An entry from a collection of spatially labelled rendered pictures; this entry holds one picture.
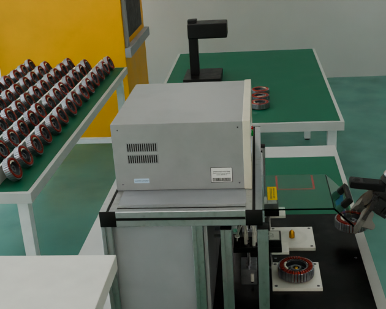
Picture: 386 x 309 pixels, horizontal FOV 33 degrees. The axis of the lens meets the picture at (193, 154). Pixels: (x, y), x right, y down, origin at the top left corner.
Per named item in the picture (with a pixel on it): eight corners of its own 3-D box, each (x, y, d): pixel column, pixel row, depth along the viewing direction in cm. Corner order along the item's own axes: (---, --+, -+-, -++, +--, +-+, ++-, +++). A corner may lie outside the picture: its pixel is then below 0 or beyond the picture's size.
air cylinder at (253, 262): (257, 271, 206) (257, 256, 204) (257, 284, 199) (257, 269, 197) (241, 271, 206) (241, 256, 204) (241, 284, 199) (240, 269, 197)
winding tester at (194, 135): (252, 137, 223) (250, 78, 215) (252, 189, 182) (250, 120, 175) (141, 139, 227) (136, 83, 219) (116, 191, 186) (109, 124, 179)
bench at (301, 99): (314, 136, 542) (314, 48, 515) (341, 244, 371) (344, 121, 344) (184, 139, 554) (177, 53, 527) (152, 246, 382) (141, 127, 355)
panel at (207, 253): (223, 214, 246) (219, 140, 235) (212, 317, 184) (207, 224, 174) (220, 214, 246) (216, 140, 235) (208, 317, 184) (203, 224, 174)
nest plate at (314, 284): (318, 265, 207) (318, 262, 207) (322, 291, 193) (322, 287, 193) (271, 265, 209) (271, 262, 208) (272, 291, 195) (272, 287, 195)
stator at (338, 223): (365, 219, 224) (366, 209, 223) (370, 234, 214) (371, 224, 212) (333, 219, 225) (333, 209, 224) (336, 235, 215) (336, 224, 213)
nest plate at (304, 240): (312, 229, 230) (312, 226, 229) (315, 251, 216) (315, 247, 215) (269, 230, 231) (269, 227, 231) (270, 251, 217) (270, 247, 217)
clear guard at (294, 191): (343, 191, 203) (344, 173, 201) (354, 227, 181) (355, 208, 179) (239, 192, 206) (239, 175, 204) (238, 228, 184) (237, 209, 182)
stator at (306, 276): (310, 263, 206) (310, 254, 205) (317, 282, 195) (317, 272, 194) (275, 266, 206) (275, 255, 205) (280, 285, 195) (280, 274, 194)
